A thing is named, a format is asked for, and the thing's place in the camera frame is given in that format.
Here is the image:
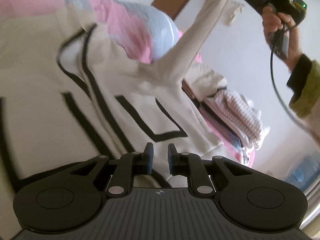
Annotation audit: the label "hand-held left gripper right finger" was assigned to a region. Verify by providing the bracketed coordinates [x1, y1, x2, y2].
[167, 143, 253, 197]

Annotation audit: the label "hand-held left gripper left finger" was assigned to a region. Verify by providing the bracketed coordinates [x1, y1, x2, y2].
[70, 142, 154, 197]

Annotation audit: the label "beige zip jacket black stripes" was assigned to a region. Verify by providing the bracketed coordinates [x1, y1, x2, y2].
[0, 0, 245, 190]

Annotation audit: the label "person's right hand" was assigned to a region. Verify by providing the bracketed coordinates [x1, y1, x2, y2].
[261, 5, 305, 67]

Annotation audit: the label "pink printed bed blanket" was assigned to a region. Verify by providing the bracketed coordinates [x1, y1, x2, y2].
[222, 140, 257, 168]

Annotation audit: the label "folded checked garment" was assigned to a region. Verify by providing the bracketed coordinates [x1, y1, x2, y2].
[205, 90, 270, 150]

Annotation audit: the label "pink grey blue floral quilt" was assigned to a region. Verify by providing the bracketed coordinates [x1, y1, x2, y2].
[0, 0, 203, 64]

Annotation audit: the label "pale blue object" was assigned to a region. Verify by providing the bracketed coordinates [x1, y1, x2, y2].
[285, 154, 320, 193]

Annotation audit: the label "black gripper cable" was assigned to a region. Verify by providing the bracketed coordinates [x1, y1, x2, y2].
[269, 22, 320, 143]

